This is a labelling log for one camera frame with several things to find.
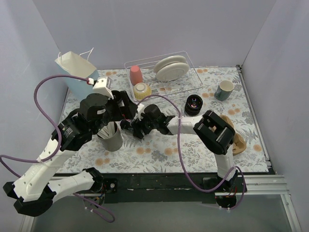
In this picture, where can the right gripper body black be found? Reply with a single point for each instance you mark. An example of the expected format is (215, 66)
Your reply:
(136, 125)

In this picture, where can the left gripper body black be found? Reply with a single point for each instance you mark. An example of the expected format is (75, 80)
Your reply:
(128, 106)

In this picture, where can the light blue paper bag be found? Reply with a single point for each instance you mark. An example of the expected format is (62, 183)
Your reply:
(78, 65)

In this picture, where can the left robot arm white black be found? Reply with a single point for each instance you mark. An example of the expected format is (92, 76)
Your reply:
(35, 191)

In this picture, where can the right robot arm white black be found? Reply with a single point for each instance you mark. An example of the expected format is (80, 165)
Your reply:
(216, 134)

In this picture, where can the yellow dotted bowl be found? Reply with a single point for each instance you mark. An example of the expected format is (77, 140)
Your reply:
(141, 90)

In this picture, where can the grey straw holder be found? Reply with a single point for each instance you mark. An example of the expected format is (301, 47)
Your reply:
(114, 143)

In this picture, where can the pink plastic cup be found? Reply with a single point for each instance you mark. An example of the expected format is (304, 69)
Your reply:
(135, 75)

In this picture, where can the floral table mat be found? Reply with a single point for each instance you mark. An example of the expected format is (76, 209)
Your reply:
(157, 153)

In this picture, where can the front white plate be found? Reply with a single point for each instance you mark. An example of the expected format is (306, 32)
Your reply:
(172, 72)

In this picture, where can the white plate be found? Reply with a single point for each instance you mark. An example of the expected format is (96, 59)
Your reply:
(172, 72)
(167, 61)

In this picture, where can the rear white plate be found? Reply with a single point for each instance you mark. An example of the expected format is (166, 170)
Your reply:
(167, 61)

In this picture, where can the grey blue mug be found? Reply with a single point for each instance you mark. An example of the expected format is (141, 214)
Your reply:
(224, 90)

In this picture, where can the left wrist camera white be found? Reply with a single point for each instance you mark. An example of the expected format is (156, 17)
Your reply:
(101, 86)

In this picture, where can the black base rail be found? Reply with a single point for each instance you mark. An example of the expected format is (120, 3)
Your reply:
(152, 187)

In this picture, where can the aluminium frame rail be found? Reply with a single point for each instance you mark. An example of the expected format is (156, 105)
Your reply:
(266, 207)

